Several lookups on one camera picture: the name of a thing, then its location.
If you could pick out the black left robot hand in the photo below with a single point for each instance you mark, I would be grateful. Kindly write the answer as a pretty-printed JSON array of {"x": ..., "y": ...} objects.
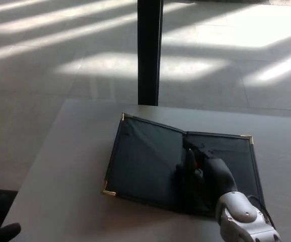
[{"x": 8, "y": 232}]

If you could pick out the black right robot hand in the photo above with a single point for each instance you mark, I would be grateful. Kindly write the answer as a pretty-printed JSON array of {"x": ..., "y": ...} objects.
[{"x": 217, "y": 174}]

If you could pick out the black USC leather diary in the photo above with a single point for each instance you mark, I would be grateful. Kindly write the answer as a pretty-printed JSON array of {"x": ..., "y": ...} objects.
[{"x": 145, "y": 161}]

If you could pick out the black vertical pillar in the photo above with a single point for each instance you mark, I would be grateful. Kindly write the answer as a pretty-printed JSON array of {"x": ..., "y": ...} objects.
[{"x": 149, "y": 50}]

